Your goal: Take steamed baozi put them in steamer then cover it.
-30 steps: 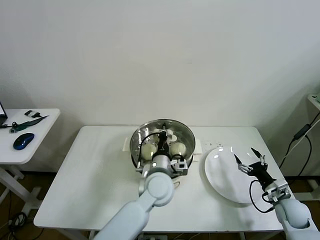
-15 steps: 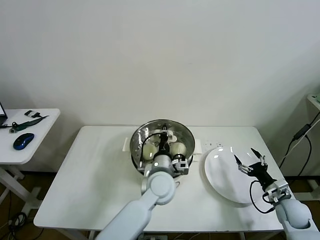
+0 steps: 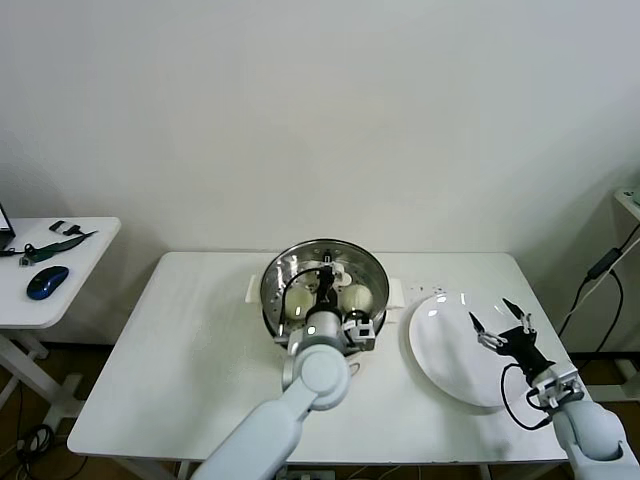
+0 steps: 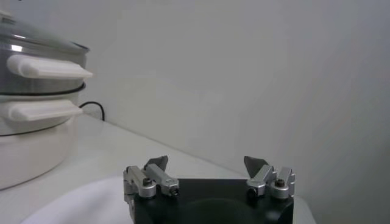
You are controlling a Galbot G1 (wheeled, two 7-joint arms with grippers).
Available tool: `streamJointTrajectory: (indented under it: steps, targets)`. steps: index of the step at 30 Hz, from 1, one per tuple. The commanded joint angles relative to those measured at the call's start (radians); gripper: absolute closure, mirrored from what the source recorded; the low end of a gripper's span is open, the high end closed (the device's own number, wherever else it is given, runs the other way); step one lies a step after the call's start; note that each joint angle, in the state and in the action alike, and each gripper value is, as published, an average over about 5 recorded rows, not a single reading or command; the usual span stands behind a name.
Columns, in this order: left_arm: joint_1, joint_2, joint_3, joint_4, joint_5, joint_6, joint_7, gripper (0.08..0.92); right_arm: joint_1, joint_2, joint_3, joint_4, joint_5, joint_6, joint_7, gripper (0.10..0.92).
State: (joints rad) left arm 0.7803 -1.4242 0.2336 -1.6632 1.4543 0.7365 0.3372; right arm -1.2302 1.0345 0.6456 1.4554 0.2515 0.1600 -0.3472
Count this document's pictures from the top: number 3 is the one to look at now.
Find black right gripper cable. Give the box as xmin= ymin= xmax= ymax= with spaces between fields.
xmin=501 ymin=363 xmax=554 ymax=430

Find white side table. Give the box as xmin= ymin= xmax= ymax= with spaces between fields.
xmin=0 ymin=216 xmax=121 ymax=426

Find black adapter cable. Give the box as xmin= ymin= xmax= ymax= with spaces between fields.
xmin=554 ymin=227 xmax=640 ymax=354

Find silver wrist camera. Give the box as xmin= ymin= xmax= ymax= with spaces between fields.
xmin=342 ymin=315 xmax=377 ymax=352
xmin=524 ymin=363 xmax=585 ymax=409

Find black floor cables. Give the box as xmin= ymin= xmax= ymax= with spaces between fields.
xmin=14 ymin=424 xmax=56 ymax=466

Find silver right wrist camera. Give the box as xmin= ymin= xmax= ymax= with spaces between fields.
xmin=524 ymin=363 xmax=585 ymax=409

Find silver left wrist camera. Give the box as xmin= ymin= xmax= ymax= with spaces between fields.
xmin=342 ymin=315 xmax=377 ymax=352

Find perforated steel steamer basket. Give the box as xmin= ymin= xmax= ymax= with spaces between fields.
xmin=243 ymin=238 xmax=405 ymax=357

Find white steamed baozi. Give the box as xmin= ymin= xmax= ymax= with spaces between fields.
xmin=285 ymin=289 xmax=316 ymax=321
xmin=342 ymin=284 xmax=374 ymax=314

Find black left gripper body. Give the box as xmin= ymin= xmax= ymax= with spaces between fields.
xmin=312 ymin=267 xmax=341 ymax=314

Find white stand foot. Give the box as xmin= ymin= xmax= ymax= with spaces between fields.
xmin=584 ymin=357 xmax=640 ymax=401

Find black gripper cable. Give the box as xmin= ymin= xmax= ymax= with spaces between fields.
xmin=277 ymin=269 xmax=321 ymax=344
xmin=501 ymin=363 xmax=554 ymax=430

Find white shelf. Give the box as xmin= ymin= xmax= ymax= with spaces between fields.
xmin=612 ymin=184 xmax=640 ymax=221

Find large white plate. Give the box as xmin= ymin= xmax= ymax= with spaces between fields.
xmin=408 ymin=293 xmax=536 ymax=415

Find blue computer mouse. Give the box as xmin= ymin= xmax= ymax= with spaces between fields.
xmin=25 ymin=266 xmax=70 ymax=302

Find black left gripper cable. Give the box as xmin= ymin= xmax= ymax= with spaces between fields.
xmin=277 ymin=269 xmax=321 ymax=344

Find black laptop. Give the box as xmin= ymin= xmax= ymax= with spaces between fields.
xmin=0 ymin=202 xmax=15 ymax=251

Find black power adapter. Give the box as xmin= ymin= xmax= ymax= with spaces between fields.
xmin=585 ymin=246 xmax=620 ymax=280

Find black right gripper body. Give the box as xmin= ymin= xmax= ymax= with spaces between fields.
xmin=493 ymin=327 xmax=557 ymax=385

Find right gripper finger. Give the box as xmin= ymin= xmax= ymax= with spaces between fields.
xmin=468 ymin=312 xmax=509 ymax=351
xmin=502 ymin=298 xmax=539 ymax=339

